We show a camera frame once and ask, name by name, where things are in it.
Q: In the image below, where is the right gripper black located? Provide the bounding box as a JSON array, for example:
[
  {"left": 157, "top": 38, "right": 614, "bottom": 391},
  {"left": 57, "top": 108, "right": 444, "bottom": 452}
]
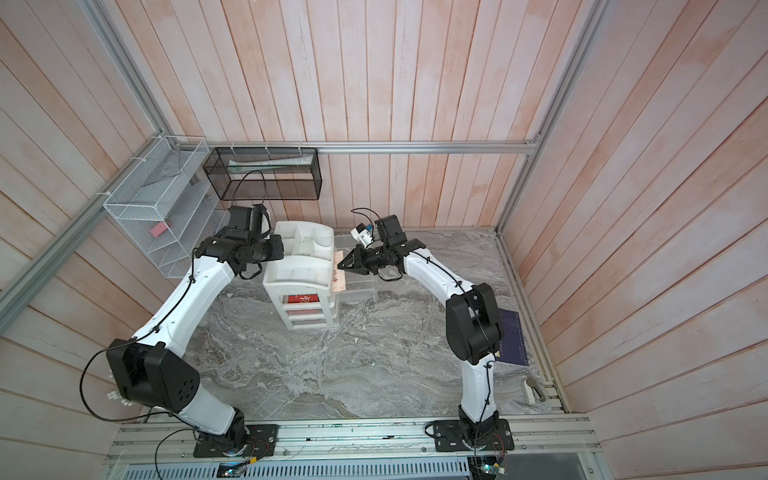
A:
[{"left": 338, "top": 246, "right": 392, "bottom": 277}]

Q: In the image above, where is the beige postcard red text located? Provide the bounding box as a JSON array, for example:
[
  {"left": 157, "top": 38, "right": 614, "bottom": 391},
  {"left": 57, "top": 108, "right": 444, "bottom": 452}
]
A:
[{"left": 332, "top": 250, "right": 346, "bottom": 293}]

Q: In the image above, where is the white plastic drawer organizer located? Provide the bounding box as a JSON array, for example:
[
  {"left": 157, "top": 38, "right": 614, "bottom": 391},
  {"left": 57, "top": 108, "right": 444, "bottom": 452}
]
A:
[{"left": 263, "top": 221, "right": 338, "bottom": 330}]

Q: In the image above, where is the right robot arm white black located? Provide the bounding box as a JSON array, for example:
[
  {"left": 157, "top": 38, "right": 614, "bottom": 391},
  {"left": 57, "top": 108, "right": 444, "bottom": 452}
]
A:
[{"left": 338, "top": 215, "right": 503, "bottom": 448}]

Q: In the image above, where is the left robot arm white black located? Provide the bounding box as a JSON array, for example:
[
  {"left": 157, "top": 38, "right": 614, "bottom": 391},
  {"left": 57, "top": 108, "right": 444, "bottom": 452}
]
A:
[{"left": 106, "top": 204, "right": 284, "bottom": 456}]

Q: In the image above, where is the red postcard in drawer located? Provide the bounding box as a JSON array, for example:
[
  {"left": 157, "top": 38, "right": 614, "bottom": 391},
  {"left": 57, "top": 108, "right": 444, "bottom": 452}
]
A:
[{"left": 285, "top": 294, "right": 319, "bottom": 304}]

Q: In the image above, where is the pink eraser block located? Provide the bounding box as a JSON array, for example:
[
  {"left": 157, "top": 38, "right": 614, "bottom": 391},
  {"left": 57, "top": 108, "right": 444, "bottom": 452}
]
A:
[{"left": 149, "top": 221, "right": 171, "bottom": 238}]

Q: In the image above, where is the dark purple notebook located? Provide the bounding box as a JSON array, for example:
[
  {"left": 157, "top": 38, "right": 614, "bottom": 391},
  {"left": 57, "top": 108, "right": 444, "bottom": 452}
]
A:
[{"left": 498, "top": 309, "right": 530, "bottom": 367}]

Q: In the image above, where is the white stapler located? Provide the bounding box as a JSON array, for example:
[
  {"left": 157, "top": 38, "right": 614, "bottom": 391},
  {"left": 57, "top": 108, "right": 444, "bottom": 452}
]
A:
[{"left": 522, "top": 376, "right": 548, "bottom": 405}]

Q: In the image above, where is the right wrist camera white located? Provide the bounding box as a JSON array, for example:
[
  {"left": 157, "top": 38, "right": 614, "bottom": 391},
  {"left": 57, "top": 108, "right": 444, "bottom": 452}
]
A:
[{"left": 351, "top": 223, "right": 375, "bottom": 247}]

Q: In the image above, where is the black wire mesh basket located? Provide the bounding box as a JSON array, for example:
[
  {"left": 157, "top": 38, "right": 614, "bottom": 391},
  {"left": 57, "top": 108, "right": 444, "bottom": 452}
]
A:
[{"left": 203, "top": 146, "right": 323, "bottom": 201}]

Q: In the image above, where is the white wire mesh shelf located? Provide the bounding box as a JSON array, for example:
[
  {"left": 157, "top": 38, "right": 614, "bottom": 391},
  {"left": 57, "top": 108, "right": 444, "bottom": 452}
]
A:
[{"left": 104, "top": 136, "right": 225, "bottom": 279}]

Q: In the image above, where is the horizontal aluminium frame bar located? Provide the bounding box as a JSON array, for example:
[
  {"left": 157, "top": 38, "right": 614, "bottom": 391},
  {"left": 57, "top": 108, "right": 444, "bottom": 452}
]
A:
[{"left": 206, "top": 140, "right": 538, "bottom": 155}]

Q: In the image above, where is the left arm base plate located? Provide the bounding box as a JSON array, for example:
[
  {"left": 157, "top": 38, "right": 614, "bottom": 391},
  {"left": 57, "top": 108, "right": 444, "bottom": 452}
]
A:
[{"left": 193, "top": 424, "right": 279, "bottom": 459}]

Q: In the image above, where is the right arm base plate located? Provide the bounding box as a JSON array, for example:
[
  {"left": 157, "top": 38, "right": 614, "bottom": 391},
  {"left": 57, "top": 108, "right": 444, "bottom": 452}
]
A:
[{"left": 425, "top": 417, "right": 515, "bottom": 453}]

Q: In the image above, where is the left aluminium frame bar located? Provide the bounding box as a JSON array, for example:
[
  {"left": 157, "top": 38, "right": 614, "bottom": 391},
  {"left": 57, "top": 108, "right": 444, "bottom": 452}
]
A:
[{"left": 1, "top": 132, "right": 166, "bottom": 333}]

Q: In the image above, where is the aluminium mounting rail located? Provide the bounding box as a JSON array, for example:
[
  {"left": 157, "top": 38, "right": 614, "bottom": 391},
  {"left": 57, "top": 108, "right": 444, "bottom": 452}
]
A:
[{"left": 105, "top": 414, "right": 602, "bottom": 465}]

